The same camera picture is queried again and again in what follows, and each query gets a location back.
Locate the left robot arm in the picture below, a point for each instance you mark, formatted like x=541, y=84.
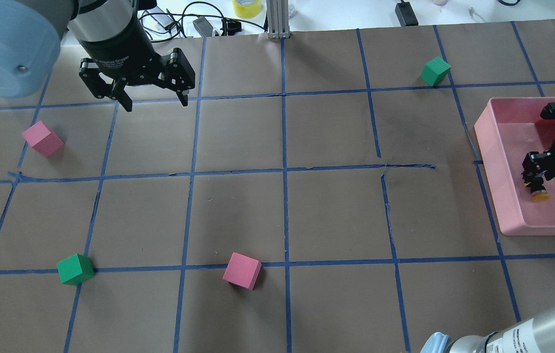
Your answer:
x=31, y=32

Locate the pink cube far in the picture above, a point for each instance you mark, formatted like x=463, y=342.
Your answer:
x=43, y=139

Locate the black power adapter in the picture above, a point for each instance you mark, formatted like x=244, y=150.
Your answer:
x=405, y=14

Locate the pink cube centre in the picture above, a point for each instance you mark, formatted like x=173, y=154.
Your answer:
x=242, y=271

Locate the green cube far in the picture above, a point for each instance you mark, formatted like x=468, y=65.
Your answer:
x=75, y=269

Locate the pink plastic bin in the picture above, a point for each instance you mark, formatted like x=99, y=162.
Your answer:
x=516, y=138

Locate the aluminium frame post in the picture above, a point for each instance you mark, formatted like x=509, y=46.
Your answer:
x=277, y=16

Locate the pink cube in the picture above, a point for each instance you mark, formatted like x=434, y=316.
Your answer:
x=43, y=139
x=242, y=271

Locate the yellow tape roll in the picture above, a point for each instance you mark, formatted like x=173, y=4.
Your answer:
x=247, y=9

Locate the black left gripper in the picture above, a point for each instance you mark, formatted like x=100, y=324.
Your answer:
x=119, y=50

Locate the green cube near bin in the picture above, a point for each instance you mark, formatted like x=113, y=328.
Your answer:
x=435, y=71

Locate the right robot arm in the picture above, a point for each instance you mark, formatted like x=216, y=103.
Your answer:
x=534, y=335

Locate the yellow push button switch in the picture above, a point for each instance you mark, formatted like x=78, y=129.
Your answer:
x=535, y=182

